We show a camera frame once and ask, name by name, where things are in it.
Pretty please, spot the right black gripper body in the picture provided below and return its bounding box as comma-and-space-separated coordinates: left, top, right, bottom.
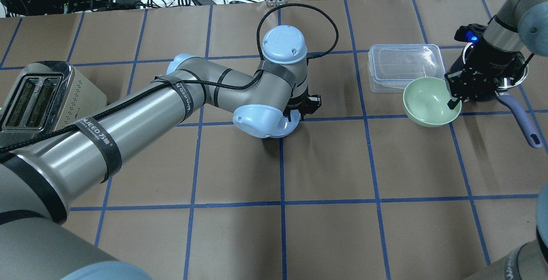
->
444, 23, 525, 101

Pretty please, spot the green bowl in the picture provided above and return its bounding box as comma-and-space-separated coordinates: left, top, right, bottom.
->
402, 77, 462, 127

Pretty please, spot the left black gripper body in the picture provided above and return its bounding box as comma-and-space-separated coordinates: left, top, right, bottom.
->
286, 93, 322, 120

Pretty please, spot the blue bowl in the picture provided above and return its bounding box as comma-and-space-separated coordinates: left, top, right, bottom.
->
266, 111, 300, 138

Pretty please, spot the clear plastic food container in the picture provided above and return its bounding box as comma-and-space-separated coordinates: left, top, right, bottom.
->
368, 44, 446, 93

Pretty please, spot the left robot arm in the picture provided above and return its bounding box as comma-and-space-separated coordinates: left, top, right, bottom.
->
0, 26, 321, 280

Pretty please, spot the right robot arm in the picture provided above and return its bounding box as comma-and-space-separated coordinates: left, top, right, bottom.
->
445, 0, 548, 280

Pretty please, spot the blue saucepan with glass lid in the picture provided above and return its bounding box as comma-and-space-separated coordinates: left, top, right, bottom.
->
445, 42, 543, 149

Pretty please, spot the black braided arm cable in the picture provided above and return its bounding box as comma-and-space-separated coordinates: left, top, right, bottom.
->
0, 3, 340, 152

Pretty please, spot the silver toaster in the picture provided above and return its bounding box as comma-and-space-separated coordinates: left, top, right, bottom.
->
1, 61, 107, 136

